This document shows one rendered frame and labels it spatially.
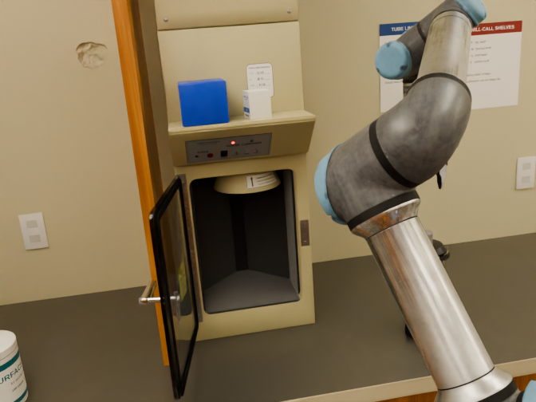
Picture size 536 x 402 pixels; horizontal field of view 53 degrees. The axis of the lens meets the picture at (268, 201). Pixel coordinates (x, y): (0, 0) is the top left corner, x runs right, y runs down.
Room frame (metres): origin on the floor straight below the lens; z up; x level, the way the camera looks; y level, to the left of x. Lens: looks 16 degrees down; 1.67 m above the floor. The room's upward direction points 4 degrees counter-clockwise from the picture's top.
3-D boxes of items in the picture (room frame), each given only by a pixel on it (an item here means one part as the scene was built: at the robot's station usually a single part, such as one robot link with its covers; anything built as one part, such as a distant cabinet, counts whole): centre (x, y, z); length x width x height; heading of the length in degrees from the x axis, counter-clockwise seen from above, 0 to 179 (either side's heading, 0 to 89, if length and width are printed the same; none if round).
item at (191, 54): (1.39, 0.08, 1.33); 0.32 x 0.25 x 0.77; 99
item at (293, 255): (1.39, 0.07, 1.19); 0.26 x 0.24 x 0.35; 99
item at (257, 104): (1.22, 0.01, 1.54); 0.05 x 0.05 x 0.06; 16
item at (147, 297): (1.01, 0.24, 1.20); 0.10 x 0.05 x 0.03; 179
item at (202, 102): (1.20, 0.13, 1.56); 0.10 x 0.10 x 0.09; 9
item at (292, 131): (1.21, 0.05, 1.46); 0.32 x 0.12 x 0.10; 99
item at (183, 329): (1.08, 0.21, 1.19); 0.30 x 0.01 x 0.40; 179
